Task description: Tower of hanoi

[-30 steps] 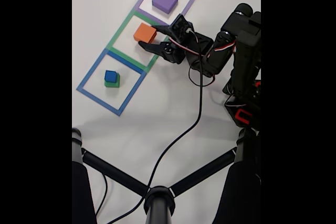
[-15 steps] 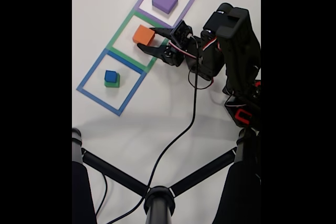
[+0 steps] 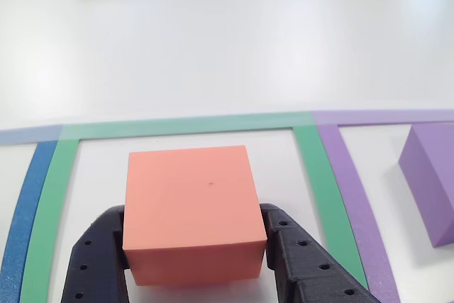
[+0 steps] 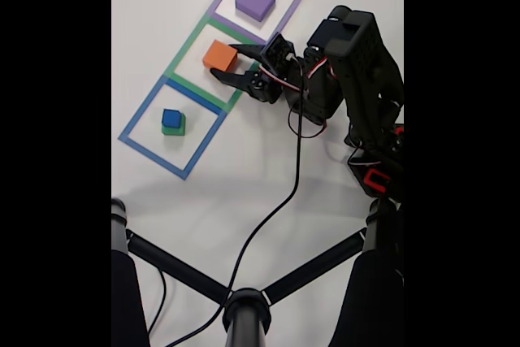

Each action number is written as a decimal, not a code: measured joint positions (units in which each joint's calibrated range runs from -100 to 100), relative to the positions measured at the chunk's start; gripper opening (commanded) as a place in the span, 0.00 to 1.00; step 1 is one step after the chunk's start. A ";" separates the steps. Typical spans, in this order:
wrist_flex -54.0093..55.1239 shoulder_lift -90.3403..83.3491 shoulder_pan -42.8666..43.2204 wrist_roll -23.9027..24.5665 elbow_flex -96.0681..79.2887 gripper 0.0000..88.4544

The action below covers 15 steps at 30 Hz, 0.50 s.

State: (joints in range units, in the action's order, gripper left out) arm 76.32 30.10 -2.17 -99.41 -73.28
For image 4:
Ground orange foam block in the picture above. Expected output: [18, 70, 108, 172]
[202, 40, 239, 74]

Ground small blue foam cube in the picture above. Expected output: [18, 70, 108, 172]
[161, 108, 182, 128]

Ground green foam cube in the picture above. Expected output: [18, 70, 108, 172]
[161, 113, 187, 137]

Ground purple tape square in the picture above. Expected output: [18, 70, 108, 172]
[206, 0, 306, 46]

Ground green tape square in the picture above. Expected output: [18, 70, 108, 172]
[164, 13, 265, 115]

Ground red table clamp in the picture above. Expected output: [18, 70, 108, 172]
[362, 167, 391, 193]

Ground blue tape square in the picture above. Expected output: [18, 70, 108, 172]
[117, 74, 228, 181]

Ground black tripod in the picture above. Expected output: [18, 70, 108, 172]
[111, 196, 405, 347]

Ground red white servo wires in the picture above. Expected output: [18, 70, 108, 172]
[259, 52, 405, 167]

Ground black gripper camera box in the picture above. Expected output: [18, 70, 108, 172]
[260, 32, 296, 78]

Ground black camera cable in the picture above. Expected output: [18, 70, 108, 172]
[164, 56, 306, 347]

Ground thin black cable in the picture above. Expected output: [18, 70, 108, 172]
[146, 269, 167, 336]

